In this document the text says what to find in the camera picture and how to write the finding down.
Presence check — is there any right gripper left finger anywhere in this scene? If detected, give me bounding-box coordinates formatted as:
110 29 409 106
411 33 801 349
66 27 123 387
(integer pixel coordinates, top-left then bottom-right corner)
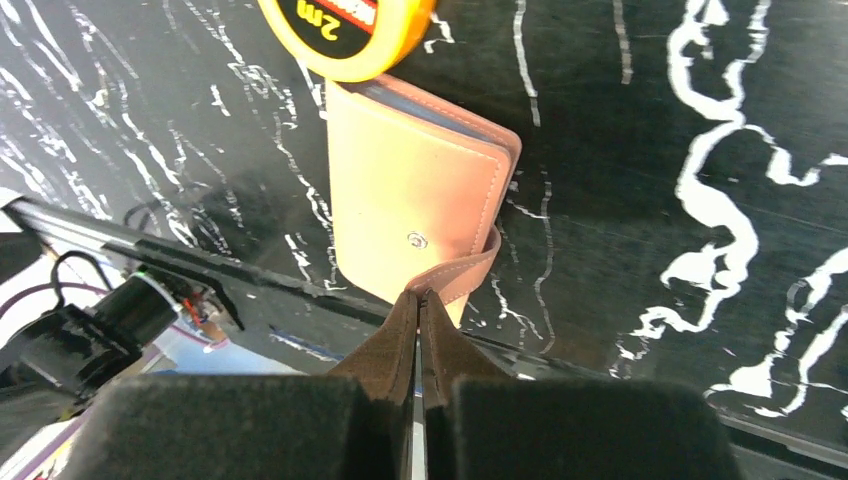
327 291 419 404

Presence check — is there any pink leather card holder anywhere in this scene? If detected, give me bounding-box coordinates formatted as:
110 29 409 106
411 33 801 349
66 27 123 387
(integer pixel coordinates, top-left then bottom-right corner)
325 75 522 324

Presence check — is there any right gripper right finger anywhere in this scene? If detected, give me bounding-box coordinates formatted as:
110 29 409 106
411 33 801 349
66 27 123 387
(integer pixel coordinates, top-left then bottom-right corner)
418 289 511 408

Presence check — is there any yellow tape measure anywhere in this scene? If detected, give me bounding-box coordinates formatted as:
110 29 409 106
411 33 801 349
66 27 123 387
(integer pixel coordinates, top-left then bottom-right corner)
259 0 437 82

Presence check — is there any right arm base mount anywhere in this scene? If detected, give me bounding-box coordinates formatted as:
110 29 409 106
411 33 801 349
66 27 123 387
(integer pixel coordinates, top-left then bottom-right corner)
1 251 244 435

